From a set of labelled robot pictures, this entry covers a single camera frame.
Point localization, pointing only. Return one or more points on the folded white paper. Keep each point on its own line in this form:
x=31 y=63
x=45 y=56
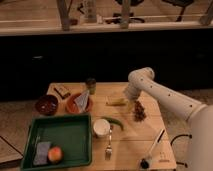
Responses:
x=81 y=101

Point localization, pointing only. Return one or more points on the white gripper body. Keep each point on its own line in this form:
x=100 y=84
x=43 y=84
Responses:
x=132 y=93

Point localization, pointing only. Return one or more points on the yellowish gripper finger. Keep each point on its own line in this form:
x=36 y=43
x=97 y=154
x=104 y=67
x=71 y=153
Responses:
x=131 y=107

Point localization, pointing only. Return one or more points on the white paper cup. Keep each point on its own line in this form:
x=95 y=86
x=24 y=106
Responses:
x=101 y=127

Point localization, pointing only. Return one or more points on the dark red grapes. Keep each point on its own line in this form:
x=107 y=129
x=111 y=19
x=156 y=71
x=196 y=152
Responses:
x=139 y=112

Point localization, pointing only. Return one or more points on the green plastic tray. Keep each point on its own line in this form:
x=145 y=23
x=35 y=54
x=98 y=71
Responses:
x=72 y=133

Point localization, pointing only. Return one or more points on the grey sponge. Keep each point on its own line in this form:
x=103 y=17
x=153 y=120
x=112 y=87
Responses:
x=41 y=155

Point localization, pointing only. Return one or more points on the orange plate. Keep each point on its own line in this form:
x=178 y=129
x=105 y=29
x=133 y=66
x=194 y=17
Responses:
x=71 y=106

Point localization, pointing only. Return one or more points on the silver fork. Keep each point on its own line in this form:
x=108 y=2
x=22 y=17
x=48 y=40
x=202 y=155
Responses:
x=108 y=150

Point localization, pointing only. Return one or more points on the yellow banana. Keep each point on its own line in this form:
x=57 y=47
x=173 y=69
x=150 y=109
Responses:
x=116 y=101

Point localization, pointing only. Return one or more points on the dark brown bowl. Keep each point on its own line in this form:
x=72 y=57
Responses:
x=47 y=105

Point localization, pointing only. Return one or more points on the green chili pepper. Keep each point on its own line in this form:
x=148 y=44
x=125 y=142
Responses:
x=114 y=121

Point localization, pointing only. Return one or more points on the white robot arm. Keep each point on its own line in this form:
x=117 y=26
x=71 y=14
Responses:
x=198 y=115

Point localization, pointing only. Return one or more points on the red yellow apple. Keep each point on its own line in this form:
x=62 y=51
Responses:
x=55 y=154

